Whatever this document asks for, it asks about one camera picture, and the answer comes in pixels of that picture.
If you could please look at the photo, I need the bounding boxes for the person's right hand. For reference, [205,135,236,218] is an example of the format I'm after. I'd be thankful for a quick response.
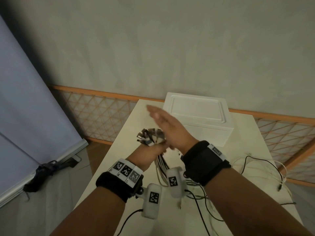
[147,106,200,156]

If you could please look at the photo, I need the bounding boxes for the person's left hand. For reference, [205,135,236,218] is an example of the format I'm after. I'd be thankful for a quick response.
[126,142,171,171]

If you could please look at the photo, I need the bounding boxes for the bundle of white cables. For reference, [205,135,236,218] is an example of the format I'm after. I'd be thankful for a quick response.
[136,128,189,210]

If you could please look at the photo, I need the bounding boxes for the person's right forearm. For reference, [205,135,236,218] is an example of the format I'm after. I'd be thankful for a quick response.
[204,167,313,236]

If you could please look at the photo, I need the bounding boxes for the person's left forearm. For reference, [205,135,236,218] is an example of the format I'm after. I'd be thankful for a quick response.
[49,186,126,236]

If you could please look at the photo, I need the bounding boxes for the white marker plate three tags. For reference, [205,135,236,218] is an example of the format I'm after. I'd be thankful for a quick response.
[108,158,144,187]

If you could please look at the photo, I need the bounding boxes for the white foam box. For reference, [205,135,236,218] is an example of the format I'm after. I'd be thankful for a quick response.
[182,123,234,147]

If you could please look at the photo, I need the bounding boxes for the white marker plate one tag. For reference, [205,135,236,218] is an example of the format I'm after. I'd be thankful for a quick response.
[207,144,226,162]

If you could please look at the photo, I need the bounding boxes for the orange lattice fence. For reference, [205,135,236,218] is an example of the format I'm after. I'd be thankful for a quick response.
[48,84,315,187]

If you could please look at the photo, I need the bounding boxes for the blue roll-up screen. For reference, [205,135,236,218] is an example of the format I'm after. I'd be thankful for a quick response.
[0,14,89,207]

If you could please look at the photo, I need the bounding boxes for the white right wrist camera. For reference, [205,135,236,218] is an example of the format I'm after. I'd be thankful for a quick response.
[166,167,188,198]

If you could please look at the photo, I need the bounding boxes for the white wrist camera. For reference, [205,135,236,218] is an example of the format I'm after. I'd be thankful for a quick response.
[142,183,163,219]
[166,167,188,198]

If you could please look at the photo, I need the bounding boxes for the black right wrist strap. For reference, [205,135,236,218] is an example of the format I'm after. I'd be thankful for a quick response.
[181,140,232,187]

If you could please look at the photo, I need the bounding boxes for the black wrist strap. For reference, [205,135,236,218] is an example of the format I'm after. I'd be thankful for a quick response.
[95,167,145,203]
[181,140,232,187]

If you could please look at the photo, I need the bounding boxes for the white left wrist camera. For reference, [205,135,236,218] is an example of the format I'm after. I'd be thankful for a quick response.
[142,183,163,219]

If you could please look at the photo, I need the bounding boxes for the black left wrist strap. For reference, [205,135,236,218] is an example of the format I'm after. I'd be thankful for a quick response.
[95,167,145,203]

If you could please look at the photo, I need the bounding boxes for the black right camera cable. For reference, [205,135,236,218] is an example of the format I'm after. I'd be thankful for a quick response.
[184,189,225,236]

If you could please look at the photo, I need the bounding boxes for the black camera cable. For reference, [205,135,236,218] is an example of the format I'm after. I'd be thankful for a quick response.
[115,209,144,236]
[184,189,225,236]

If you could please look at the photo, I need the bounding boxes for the black left camera cable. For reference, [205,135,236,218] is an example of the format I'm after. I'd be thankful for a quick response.
[115,209,144,236]

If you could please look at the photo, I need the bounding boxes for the loose white cable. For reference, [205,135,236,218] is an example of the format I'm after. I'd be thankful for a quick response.
[231,157,288,192]

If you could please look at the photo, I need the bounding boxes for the loose black cable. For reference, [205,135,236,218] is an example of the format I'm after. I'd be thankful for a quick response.
[241,156,284,192]

